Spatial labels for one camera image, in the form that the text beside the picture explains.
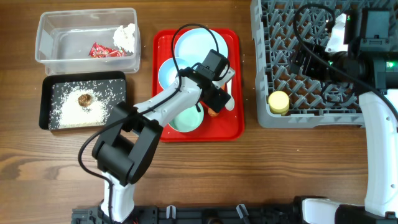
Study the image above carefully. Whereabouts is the brown food lump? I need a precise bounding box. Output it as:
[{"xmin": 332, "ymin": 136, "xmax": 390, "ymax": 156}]
[{"xmin": 78, "ymin": 94, "xmax": 92, "ymax": 108}]

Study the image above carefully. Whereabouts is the white rice pile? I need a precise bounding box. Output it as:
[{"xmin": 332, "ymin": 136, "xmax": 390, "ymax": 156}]
[{"xmin": 49, "ymin": 78, "xmax": 126, "ymax": 130}]

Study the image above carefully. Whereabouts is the red snack wrapper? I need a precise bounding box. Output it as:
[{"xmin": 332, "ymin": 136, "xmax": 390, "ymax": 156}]
[{"xmin": 88, "ymin": 42, "xmax": 127, "ymax": 58}]

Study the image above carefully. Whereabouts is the grey dishwasher rack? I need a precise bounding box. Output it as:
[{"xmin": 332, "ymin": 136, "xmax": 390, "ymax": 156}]
[{"xmin": 250, "ymin": 0, "xmax": 398, "ymax": 129}]

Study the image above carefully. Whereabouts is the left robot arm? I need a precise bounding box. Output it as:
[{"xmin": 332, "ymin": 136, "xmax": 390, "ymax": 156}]
[{"xmin": 92, "ymin": 50, "xmax": 232, "ymax": 223}]

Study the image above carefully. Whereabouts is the white plastic spoon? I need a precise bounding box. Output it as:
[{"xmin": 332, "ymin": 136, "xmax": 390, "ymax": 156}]
[{"xmin": 225, "ymin": 80, "xmax": 234, "ymax": 111}]

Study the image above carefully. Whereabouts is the red serving tray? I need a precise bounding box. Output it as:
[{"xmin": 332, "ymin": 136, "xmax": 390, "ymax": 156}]
[{"xmin": 152, "ymin": 28, "xmax": 244, "ymax": 142}]

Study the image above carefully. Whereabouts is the white napkin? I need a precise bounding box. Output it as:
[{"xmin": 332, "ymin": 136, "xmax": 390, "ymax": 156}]
[{"xmin": 113, "ymin": 23, "xmax": 136, "ymax": 53}]

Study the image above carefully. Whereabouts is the light blue bowl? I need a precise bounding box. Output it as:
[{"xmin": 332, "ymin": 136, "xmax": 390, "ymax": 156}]
[{"xmin": 158, "ymin": 58, "xmax": 177, "ymax": 90}]

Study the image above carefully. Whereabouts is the green bowl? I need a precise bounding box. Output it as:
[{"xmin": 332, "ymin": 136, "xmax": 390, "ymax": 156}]
[{"xmin": 169, "ymin": 104, "xmax": 204, "ymax": 133}]

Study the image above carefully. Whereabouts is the yellow cup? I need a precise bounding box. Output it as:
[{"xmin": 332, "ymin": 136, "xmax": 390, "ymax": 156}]
[{"xmin": 268, "ymin": 91, "xmax": 290, "ymax": 115}]

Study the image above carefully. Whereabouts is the clear plastic bin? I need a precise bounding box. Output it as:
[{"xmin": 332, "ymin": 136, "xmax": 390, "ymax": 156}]
[{"xmin": 35, "ymin": 7, "xmax": 141, "ymax": 75}]

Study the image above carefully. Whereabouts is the orange carrot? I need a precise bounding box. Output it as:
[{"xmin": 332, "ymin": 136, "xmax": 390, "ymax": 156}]
[{"xmin": 208, "ymin": 84, "xmax": 226, "ymax": 117}]

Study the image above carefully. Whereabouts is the light blue plate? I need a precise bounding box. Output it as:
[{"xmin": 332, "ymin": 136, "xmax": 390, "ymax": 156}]
[{"xmin": 174, "ymin": 28, "xmax": 228, "ymax": 67}]

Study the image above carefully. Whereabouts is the black tray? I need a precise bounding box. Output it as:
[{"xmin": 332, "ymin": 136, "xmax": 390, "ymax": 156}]
[{"xmin": 39, "ymin": 71, "xmax": 126, "ymax": 131}]

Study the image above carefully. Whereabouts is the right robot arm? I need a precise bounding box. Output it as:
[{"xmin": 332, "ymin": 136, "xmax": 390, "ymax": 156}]
[{"xmin": 289, "ymin": 7, "xmax": 397, "ymax": 223}]

